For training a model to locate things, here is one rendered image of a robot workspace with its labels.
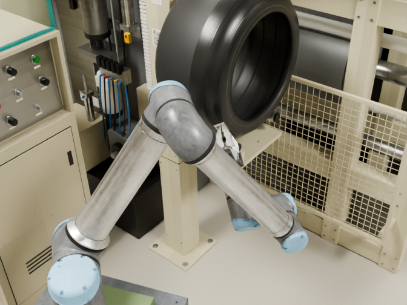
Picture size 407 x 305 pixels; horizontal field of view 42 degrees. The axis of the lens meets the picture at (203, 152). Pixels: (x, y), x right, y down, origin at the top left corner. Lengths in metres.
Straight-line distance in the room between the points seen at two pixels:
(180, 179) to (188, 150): 1.12
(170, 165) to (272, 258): 0.78
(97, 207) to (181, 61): 0.57
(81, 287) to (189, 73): 0.77
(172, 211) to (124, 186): 1.11
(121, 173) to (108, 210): 0.13
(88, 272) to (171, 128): 0.51
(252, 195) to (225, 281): 1.24
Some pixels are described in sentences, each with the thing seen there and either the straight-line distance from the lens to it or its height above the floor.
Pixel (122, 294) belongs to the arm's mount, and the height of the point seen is 0.64.
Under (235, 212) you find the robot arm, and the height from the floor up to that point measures 0.88.
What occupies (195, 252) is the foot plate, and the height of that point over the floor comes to 0.01.
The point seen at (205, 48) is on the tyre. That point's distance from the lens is 1.79.
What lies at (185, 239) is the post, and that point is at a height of 0.12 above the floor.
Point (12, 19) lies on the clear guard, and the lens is 2.11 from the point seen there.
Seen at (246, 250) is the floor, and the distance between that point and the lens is 2.90.
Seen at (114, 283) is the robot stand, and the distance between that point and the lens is 2.00.
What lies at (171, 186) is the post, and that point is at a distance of 2.58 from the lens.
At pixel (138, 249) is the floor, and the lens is 2.94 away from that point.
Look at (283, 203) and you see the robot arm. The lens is 1.83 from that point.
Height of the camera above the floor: 2.11
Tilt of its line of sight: 36 degrees down
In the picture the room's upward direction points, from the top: 1 degrees counter-clockwise
